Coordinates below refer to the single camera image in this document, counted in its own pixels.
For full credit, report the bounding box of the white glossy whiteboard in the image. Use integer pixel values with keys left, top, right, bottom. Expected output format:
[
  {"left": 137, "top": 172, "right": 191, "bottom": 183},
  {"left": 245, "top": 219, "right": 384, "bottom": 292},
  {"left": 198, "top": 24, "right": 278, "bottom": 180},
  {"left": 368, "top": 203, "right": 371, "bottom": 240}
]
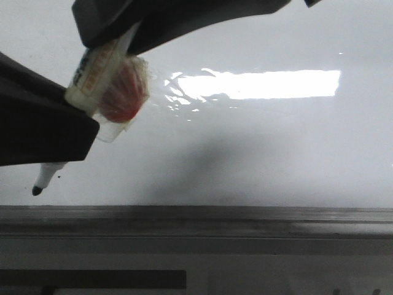
[{"left": 1, "top": 1, "right": 392, "bottom": 208}]

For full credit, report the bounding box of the red round magnet with tape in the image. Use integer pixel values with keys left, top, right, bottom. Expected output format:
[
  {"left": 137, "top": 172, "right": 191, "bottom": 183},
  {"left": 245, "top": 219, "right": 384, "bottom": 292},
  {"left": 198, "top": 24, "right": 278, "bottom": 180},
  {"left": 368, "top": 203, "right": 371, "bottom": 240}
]
[{"left": 95, "top": 55, "right": 149, "bottom": 143}]

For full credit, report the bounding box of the white black whiteboard marker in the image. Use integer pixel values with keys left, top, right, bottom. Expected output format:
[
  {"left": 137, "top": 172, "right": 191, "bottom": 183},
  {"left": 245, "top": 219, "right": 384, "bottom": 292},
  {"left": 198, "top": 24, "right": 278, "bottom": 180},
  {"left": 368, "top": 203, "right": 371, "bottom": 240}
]
[{"left": 31, "top": 23, "right": 142, "bottom": 197}]

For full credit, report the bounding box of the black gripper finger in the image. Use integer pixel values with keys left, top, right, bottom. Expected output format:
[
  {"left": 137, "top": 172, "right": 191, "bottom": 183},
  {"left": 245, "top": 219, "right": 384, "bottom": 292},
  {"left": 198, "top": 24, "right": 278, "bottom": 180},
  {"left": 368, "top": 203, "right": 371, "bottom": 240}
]
[
  {"left": 1, "top": 54, "right": 99, "bottom": 166},
  {"left": 72, "top": 0, "right": 291, "bottom": 56}
]

